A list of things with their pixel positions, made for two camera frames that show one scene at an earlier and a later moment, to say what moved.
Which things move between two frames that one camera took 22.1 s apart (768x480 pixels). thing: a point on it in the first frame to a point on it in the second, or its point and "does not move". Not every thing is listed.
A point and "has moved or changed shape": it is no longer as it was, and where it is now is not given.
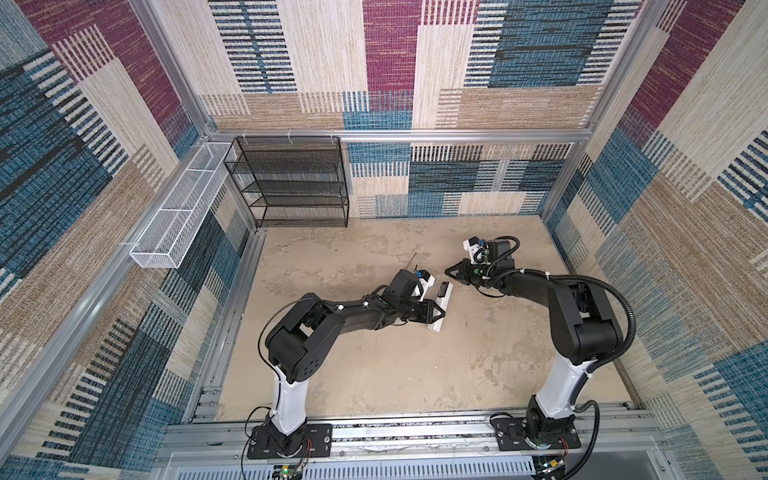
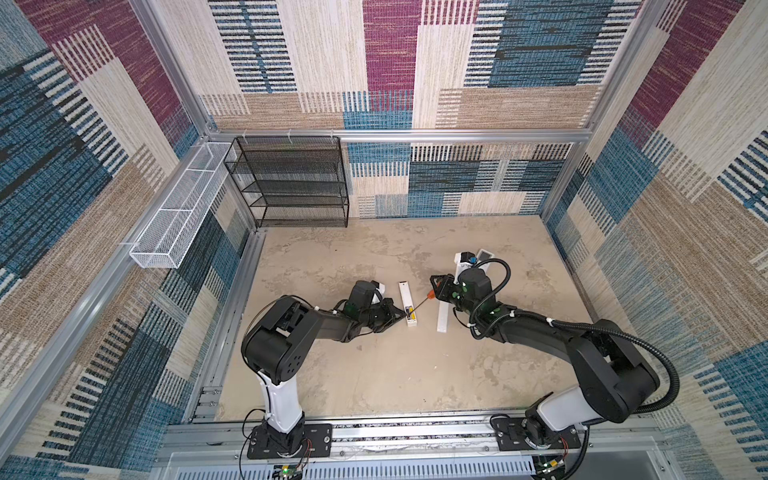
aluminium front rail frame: x=614 y=446 does not move
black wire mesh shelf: x=292 y=181 does not move
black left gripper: x=428 y=308 to x=389 y=319
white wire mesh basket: x=181 y=209 does not move
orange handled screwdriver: x=411 y=259 has moved or changed shape
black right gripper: x=463 y=267 to x=444 y=283
